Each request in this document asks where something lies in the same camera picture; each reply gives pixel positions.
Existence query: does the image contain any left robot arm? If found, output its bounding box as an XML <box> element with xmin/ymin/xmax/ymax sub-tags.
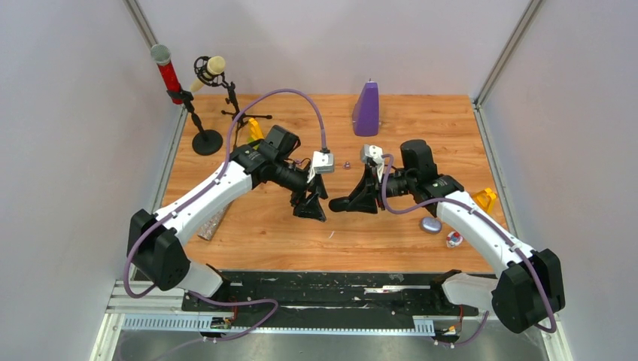
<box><xmin>127</xmin><ymin>126</ymin><xmax>334</xmax><ymax>311</ymax></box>

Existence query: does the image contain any colourful toy truck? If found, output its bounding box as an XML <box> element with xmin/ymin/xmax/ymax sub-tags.
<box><xmin>471</xmin><ymin>187</ymin><xmax>498</xmax><ymax>214</ymax></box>

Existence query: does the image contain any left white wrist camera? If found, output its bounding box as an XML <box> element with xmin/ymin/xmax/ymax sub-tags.
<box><xmin>307</xmin><ymin>151</ymin><xmax>335</xmax><ymax>184</ymax></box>

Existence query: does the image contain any slotted cable duct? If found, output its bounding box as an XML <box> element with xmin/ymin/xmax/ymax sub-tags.
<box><xmin>122</xmin><ymin>314</ymin><xmax>436</xmax><ymax>335</ymax></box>

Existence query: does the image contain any purple metronome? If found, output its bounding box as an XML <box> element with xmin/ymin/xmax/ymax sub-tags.
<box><xmin>352</xmin><ymin>80</ymin><xmax>380</xmax><ymax>137</ymax></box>

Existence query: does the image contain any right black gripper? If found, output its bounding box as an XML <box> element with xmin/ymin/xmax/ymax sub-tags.
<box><xmin>345</xmin><ymin>165</ymin><xmax>415</xmax><ymax>214</ymax></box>

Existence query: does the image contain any black earbud charging case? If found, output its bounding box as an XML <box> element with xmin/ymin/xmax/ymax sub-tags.
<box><xmin>329</xmin><ymin>197</ymin><xmax>351</xmax><ymax>213</ymax></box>

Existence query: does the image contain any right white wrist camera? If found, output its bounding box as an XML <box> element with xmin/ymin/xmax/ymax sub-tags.
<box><xmin>360</xmin><ymin>144</ymin><xmax>384</xmax><ymax>178</ymax></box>

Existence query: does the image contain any beige condenser microphone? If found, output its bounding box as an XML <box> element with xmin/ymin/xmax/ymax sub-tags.
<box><xmin>190</xmin><ymin>56</ymin><xmax>226</xmax><ymax>93</ymax></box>

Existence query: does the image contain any aluminium frame rail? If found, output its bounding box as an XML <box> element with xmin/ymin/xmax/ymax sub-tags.
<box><xmin>106</xmin><ymin>281</ymin><xmax>184</xmax><ymax>314</ymax></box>

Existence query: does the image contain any silver glitter microphone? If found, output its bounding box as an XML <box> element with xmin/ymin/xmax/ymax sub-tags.
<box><xmin>196</xmin><ymin>203</ymin><xmax>231</xmax><ymax>241</ymax></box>

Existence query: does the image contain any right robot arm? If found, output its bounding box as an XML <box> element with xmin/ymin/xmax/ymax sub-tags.
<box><xmin>329</xmin><ymin>139</ymin><xmax>566</xmax><ymax>333</ymax></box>

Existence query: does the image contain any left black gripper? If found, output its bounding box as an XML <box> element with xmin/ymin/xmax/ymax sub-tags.
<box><xmin>272</xmin><ymin>158</ymin><xmax>327</xmax><ymax>222</ymax></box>

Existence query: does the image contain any red microphone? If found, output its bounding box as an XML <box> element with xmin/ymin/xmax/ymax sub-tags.
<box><xmin>150</xmin><ymin>44</ymin><xmax>183</xmax><ymax>105</ymax></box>

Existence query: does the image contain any black round-base mic stand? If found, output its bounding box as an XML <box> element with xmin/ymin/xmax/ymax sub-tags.
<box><xmin>166</xmin><ymin>89</ymin><xmax>223</xmax><ymax>156</ymax></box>

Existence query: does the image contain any lavender oval charging case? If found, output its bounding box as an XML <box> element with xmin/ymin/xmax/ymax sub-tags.
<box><xmin>420</xmin><ymin>217</ymin><xmax>442</xmax><ymax>235</ymax></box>

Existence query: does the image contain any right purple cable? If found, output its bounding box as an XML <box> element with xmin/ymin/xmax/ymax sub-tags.
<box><xmin>381</xmin><ymin>153</ymin><xmax>558</xmax><ymax>334</ymax></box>

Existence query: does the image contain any yellow green toy block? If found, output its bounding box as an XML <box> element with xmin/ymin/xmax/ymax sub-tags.
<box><xmin>248</xmin><ymin>118</ymin><xmax>264</xmax><ymax>143</ymax></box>

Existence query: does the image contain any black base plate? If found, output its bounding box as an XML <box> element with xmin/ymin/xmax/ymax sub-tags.
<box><xmin>181</xmin><ymin>269</ymin><xmax>479</xmax><ymax>331</ymax></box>

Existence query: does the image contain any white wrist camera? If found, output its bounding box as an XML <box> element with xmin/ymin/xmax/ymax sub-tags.
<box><xmin>307</xmin><ymin>151</ymin><xmax>335</xmax><ymax>184</ymax></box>
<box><xmin>360</xmin><ymin>144</ymin><xmax>384</xmax><ymax>178</ymax></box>

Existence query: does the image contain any small red white toy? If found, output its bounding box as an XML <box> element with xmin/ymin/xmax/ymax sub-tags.
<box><xmin>445</xmin><ymin>231</ymin><xmax>464</xmax><ymax>248</ymax></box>

